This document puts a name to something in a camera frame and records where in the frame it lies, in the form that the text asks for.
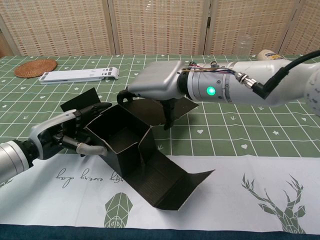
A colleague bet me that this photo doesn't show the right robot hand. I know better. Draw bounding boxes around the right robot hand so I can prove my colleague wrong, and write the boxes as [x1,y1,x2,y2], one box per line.
[116,60,186,130]

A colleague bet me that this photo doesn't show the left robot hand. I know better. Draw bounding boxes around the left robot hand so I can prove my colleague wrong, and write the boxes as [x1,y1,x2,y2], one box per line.
[28,101,113,161]

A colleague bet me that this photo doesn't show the black paper box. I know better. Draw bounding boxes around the black paper box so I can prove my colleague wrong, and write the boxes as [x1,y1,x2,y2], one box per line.
[60,87,216,212]

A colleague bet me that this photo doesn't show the bamboo folding screen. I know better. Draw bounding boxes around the bamboo folding screen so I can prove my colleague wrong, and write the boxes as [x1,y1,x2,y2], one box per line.
[0,0,320,57]

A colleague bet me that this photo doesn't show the white folding stand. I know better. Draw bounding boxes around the white folding stand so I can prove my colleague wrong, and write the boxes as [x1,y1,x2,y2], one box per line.
[39,67,119,85]

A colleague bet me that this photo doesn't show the round woven rattan coaster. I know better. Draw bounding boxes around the round woven rattan coaster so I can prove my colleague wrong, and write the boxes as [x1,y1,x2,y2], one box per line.
[14,59,58,79]

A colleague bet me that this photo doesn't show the green checked tablecloth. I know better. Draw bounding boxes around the green checked tablecloth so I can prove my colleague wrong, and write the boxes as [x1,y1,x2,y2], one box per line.
[0,54,320,236]

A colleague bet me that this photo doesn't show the clear plastic jar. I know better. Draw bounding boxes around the clear plastic jar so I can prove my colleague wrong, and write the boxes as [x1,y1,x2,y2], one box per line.
[236,34,254,56]

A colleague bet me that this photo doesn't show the mayonnaise squeeze bottle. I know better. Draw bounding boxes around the mayonnaise squeeze bottle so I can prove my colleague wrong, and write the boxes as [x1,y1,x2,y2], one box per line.
[257,49,288,62]

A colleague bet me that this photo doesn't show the coloured right wrist wires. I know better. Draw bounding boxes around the coloured right wrist wires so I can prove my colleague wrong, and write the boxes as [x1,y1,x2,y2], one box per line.
[182,61,241,76]

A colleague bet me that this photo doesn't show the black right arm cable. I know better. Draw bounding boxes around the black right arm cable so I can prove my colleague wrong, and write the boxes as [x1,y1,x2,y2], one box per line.
[236,49,320,101]

